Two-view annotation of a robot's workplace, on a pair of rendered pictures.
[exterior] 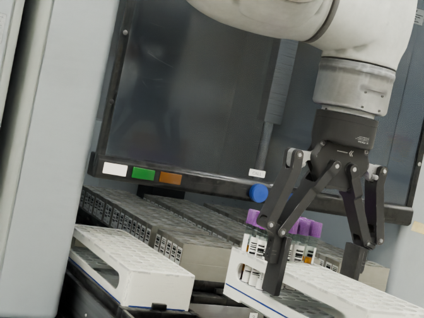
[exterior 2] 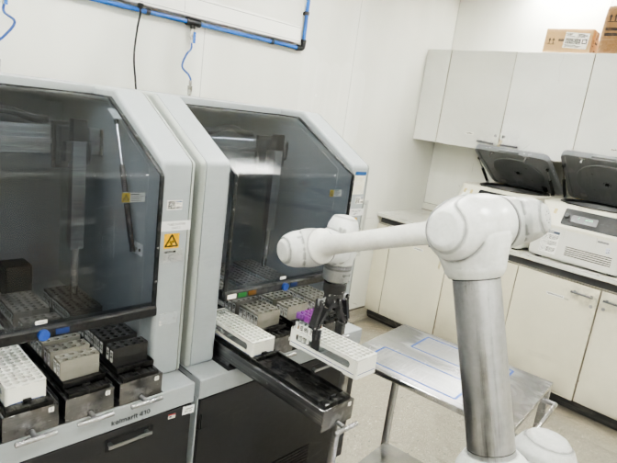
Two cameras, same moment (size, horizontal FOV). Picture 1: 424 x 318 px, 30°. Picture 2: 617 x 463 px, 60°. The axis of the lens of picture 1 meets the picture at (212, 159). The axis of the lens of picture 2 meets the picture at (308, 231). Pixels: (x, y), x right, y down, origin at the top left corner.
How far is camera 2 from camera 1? 0.92 m
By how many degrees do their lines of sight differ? 22
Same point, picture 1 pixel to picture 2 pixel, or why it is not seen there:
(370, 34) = (345, 259)
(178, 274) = (269, 338)
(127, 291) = (252, 351)
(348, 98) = (338, 280)
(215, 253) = (270, 314)
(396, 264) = not seen: hidden behind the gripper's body
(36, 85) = (196, 272)
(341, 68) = (335, 270)
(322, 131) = (329, 291)
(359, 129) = (342, 288)
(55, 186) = (207, 309)
